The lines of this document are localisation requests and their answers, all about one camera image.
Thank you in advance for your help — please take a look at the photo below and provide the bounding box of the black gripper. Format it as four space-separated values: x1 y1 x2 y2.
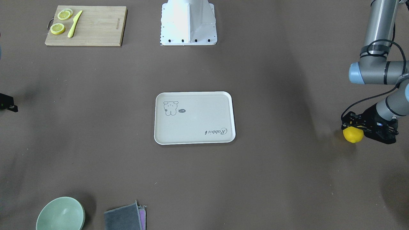
341 105 399 144

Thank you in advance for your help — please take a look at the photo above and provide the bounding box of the yellow lemon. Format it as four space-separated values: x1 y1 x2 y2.
342 126 364 143

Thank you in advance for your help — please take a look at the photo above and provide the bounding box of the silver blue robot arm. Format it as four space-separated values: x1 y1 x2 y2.
341 0 409 144

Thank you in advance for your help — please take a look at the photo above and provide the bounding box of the white rabbit tray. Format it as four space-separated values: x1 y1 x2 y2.
154 91 236 145

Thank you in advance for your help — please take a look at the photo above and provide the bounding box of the grey folded cloth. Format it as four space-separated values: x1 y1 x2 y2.
104 201 147 230

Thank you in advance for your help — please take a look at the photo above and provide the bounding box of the bamboo cutting board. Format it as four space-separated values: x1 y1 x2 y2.
45 5 127 46

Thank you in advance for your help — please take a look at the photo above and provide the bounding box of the yellow plastic knife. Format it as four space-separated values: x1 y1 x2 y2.
67 10 83 38

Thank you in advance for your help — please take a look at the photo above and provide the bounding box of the green ceramic bowl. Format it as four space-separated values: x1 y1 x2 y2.
35 197 86 230

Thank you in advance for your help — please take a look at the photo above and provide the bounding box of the lemon slice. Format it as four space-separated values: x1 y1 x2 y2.
49 23 66 35
57 9 73 20

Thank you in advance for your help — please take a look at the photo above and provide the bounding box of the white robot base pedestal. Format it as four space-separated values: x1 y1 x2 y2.
160 0 218 46

